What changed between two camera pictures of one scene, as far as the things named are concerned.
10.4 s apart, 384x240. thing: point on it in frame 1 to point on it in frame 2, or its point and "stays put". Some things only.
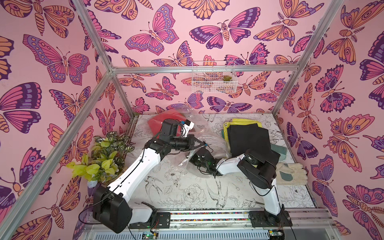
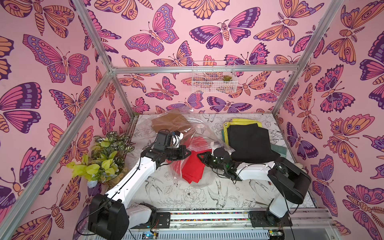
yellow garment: [237, 121] stays put
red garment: [177, 116] to [192, 167]
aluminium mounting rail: [277, 223] stays put
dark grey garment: [250, 138] stays put
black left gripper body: [179, 143] to [174, 153]
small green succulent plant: [227, 78] stays put
